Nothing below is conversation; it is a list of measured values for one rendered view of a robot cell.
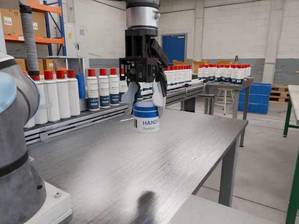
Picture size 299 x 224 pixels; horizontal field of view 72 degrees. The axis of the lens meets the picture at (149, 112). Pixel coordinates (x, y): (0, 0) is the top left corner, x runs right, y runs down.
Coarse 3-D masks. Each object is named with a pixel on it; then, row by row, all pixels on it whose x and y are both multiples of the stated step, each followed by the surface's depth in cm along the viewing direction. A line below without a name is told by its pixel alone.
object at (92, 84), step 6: (90, 72) 98; (90, 78) 98; (96, 78) 100; (90, 84) 99; (96, 84) 100; (90, 90) 100; (96, 90) 101; (90, 96) 100; (96, 96) 101; (90, 102) 101; (96, 102) 102; (90, 108) 102; (96, 108) 102
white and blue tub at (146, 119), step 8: (136, 104) 54; (144, 104) 54; (152, 104) 54; (136, 112) 53; (144, 112) 52; (152, 112) 52; (136, 120) 53; (144, 120) 52; (152, 120) 52; (136, 128) 54; (144, 128) 53; (152, 128) 53
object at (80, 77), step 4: (80, 76) 99; (80, 80) 100; (80, 84) 100; (84, 84) 102; (80, 88) 101; (84, 88) 102; (80, 92) 101; (84, 92) 102; (80, 96) 102; (84, 96) 102
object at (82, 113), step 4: (120, 104) 119; (124, 104) 119; (100, 108) 109; (108, 108) 109; (112, 108) 109; (80, 112) 100; (84, 112) 100; (88, 112) 100; (92, 112) 100; (96, 112) 101; (72, 116) 93; (76, 116) 93; (80, 116) 93; (60, 120) 87; (64, 120) 87; (44, 124) 81; (48, 124) 81; (28, 128) 76; (32, 128) 76
